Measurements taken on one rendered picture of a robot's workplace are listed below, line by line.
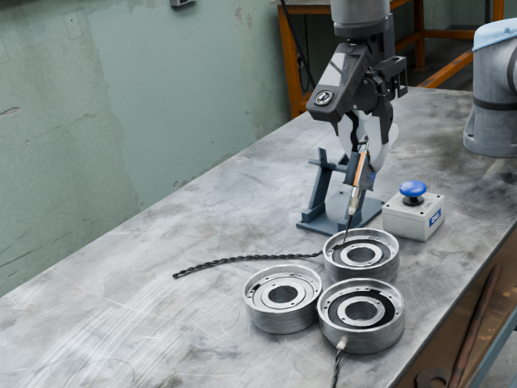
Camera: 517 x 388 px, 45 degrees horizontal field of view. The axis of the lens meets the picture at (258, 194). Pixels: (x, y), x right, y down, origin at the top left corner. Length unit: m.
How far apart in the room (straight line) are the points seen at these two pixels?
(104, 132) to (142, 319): 1.70
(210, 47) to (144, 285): 2.03
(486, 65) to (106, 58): 1.66
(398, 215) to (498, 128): 0.33
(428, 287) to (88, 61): 1.84
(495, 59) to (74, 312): 0.80
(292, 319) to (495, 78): 0.60
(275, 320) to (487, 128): 0.60
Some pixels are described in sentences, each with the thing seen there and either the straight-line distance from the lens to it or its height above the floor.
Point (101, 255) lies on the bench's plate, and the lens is 1.07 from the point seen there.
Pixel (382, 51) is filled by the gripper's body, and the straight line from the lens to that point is 0.88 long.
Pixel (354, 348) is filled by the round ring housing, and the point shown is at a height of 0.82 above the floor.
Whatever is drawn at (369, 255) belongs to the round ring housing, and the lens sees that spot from 0.91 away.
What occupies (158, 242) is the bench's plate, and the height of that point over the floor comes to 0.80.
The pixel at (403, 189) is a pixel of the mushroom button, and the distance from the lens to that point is 0.95.
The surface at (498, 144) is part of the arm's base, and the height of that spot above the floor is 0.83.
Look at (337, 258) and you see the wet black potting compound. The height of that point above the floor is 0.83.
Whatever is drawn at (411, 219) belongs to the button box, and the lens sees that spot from 0.95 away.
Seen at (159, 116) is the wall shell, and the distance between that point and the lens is 2.70.
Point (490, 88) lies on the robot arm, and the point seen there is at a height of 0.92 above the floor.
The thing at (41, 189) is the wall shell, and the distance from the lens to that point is 2.41.
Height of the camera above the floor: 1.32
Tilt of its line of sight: 27 degrees down
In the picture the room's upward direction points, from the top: 9 degrees counter-clockwise
